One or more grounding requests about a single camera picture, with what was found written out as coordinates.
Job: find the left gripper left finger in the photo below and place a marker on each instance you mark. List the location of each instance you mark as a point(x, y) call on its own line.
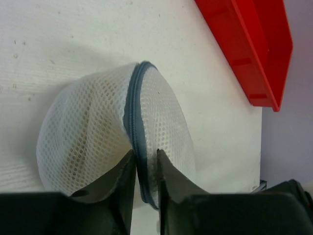
point(104, 207)

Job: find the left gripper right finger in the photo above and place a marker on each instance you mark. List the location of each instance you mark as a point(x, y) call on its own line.
point(187, 209)

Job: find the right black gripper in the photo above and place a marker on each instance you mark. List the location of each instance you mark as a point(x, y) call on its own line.
point(295, 189)

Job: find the white mesh laundry bag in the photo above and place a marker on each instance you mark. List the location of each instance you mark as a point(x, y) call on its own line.
point(152, 119)

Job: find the beige bra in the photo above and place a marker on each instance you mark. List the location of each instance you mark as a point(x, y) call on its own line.
point(92, 124)

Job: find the red plastic bin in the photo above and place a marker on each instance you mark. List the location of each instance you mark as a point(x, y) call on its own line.
point(255, 38)

